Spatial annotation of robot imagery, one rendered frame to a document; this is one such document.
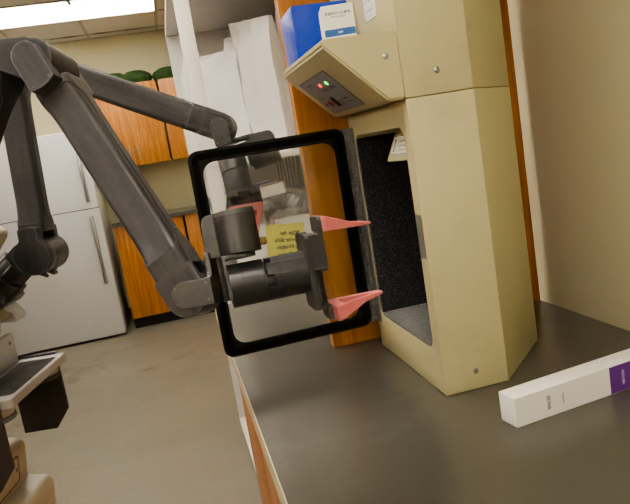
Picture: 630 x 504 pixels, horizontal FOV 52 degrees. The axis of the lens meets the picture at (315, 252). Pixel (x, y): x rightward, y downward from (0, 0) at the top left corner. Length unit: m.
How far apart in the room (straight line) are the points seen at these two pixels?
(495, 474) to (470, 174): 0.44
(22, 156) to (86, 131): 0.53
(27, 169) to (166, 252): 0.64
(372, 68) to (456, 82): 0.13
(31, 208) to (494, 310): 0.93
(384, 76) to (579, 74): 0.50
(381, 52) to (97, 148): 0.42
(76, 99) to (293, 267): 0.37
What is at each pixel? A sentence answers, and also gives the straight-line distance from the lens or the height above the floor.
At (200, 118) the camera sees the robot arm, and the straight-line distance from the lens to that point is 1.34.
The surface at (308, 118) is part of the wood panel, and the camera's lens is 1.33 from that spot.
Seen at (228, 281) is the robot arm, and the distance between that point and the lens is 0.85.
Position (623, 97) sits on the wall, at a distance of 1.29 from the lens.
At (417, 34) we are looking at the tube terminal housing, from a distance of 1.02.
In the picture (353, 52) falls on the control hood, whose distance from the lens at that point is 0.98.
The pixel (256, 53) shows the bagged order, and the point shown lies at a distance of 2.26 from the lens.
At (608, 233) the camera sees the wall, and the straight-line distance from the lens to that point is 1.37.
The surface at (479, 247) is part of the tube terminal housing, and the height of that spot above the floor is 1.17.
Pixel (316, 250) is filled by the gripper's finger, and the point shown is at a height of 1.23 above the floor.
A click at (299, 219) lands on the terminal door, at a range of 1.26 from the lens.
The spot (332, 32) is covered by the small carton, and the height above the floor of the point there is 1.53.
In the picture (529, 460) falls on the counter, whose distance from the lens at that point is 0.89.
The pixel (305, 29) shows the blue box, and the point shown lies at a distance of 1.17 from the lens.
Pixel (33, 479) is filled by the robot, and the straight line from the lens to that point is 1.49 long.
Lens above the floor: 1.37
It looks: 9 degrees down
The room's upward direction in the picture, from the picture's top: 9 degrees counter-clockwise
